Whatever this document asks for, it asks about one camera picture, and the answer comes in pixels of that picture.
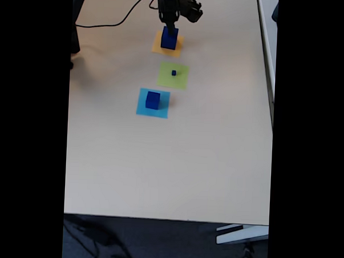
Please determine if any long thin black cable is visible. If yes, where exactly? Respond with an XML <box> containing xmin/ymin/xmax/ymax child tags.
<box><xmin>75</xmin><ymin>0</ymin><xmax>160</xmax><ymax>31</ymax></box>

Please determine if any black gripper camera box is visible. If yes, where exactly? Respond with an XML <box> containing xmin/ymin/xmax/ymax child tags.
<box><xmin>178</xmin><ymin>0</ymin><xmax>204</xmax><ymax>23</ymax></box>

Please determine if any green paper square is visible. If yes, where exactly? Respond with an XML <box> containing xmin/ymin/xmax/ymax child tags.
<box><xmin>156</xmin><ymin>61</ymin><xmax>191</xmax><ymax>91</ymax></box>

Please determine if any large blue cube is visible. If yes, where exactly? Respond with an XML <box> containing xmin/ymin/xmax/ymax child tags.
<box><xmin>160</xmin><ymin>25</ymin><xmax>179</xmax><ymax>50</ymax></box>

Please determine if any black floor cable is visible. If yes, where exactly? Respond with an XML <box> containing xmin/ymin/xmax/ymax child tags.
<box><xmin>239</xmin><ymin>241</ymin><xmax>261</xmax><ymax>258</ymax></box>
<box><xmin>62</xmin><ymin>215</ymin><xmax>134</xmax><ymax>258</ymax></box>

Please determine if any medium blue cube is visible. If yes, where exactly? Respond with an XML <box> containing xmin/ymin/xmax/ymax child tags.
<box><xmin>145</xmin><ymin>90</ymin><xmax>161</xmax><ymax>110</ymax></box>

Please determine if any light blue paper square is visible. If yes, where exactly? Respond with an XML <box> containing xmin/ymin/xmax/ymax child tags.
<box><xmin>135</xmin><ymin>87</ymin><xmax>171</xmax><ymax>120</ymax></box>

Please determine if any orange paper square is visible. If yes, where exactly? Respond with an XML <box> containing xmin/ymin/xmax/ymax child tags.
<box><xmin>151</xmin><ymin>30</ymin><xmax>185</xmax><ymax>59</ymax></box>

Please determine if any white table foot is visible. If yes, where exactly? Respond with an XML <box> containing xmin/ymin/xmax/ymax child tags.
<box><xmin>215</xmin><ymin>223</ymin><xmax>269</xmax><ymax>247</ymax></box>

